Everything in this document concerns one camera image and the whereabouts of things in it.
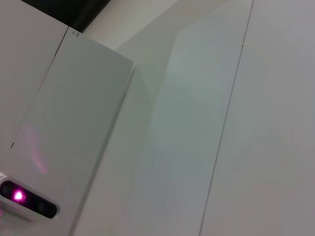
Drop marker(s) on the white cabinet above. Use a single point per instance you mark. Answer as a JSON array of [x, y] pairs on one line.
[[61, 110]]

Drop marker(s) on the dark window opening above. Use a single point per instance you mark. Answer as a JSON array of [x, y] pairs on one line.
[[73, 12]]

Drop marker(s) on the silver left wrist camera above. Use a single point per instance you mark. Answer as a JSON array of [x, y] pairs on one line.
[[32, 201]]

